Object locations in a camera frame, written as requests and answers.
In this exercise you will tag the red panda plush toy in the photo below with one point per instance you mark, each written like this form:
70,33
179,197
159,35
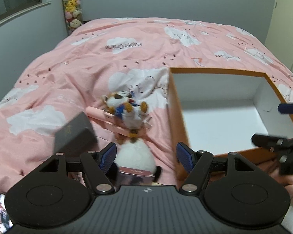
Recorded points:
122,104

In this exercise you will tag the stack of plush toys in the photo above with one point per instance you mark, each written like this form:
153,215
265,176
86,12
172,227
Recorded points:
72,14

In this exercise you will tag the pink cloud-print duvet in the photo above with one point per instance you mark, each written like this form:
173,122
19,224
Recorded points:
44,192

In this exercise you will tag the orange cardboard box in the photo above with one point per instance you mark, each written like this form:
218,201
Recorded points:
218,110

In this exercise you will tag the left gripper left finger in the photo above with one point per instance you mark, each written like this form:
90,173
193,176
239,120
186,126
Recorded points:
95,165

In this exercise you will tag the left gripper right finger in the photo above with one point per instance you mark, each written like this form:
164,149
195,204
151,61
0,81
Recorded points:
197,165

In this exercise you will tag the pink flat holder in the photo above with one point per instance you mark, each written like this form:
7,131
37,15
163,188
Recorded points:
115,125

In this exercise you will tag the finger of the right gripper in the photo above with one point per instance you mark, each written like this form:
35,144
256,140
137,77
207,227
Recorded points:
286,108
266,141

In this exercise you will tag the dark grey gift box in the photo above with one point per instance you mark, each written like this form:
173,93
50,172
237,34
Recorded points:
75,137

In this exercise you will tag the white plush toy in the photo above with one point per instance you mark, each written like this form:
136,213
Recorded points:
136,164

